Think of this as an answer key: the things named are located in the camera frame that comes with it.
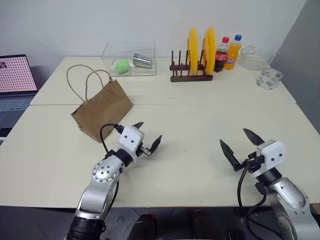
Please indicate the dark wooden plate rack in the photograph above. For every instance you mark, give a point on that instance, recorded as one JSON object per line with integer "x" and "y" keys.
{"x": 191, "y": 78}

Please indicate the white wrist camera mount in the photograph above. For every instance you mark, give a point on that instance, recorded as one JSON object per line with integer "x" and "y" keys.
{"x": 130, "y": 140}
{"x": 273, "y": 153}

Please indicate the brown paper bag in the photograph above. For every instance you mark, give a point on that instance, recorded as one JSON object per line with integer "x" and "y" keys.
{"x": 102, "y": 112}

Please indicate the clear tape roll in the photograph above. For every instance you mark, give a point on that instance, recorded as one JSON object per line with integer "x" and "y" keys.
{"x": 268, "y": 81}

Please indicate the orange soda bottle blue cap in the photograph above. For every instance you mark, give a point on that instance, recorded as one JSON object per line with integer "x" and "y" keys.
{"x": 232, "y": 56}

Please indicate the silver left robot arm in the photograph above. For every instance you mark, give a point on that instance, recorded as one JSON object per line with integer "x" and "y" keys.
{"x": 100, "y": 190}

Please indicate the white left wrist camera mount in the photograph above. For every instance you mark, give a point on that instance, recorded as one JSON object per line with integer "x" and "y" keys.
{"x": 130, "y": 140}

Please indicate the laptop computer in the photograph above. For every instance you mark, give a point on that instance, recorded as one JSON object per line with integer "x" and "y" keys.
{"x": 15, "y": 75}

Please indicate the clear plastic box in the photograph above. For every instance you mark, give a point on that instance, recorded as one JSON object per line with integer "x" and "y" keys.
{"x": 147, "y": 72}

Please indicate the yellow plate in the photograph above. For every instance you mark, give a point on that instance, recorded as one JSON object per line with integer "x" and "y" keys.
{"x": 193, "y": 52}
{"x": 210, "y": 50}

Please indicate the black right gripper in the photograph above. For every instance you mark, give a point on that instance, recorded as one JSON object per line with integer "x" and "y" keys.
{"x": 253, "y": 163}

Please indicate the cola bottle red cap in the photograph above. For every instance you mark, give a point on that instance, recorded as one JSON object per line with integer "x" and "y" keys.
{"x": 220, "y": 60}

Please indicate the green ball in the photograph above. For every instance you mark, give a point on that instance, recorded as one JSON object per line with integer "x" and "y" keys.
{"x": 122, "y": 67}

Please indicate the clear glass bowl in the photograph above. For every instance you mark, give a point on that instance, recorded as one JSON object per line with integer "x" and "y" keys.
{"x": 255, "y": 60}

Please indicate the metal cup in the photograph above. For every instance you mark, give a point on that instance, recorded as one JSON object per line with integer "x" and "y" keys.
{"x": 142, "y": 60}

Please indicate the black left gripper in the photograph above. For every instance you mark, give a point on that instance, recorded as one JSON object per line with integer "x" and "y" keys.
{"x": 143, "y": 150}

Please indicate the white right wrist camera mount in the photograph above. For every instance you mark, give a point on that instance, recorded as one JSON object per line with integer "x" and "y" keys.
{"x": 273, "y": 153}

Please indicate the dark rounded shape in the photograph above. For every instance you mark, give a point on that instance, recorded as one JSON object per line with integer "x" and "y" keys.
{"x": 143, "y": 227}

